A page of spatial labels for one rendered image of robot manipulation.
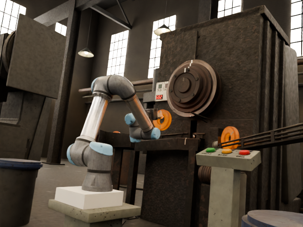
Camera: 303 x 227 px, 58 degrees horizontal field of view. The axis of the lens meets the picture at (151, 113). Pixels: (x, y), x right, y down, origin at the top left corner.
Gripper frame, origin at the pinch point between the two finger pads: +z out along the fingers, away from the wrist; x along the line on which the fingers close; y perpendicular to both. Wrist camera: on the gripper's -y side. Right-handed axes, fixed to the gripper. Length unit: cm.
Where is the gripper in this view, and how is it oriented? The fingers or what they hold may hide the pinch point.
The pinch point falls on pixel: (162, 117)
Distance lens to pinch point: 204.0
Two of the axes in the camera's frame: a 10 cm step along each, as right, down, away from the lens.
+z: 6.5, -0.8, 7.5
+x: -7.6, 0.3, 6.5
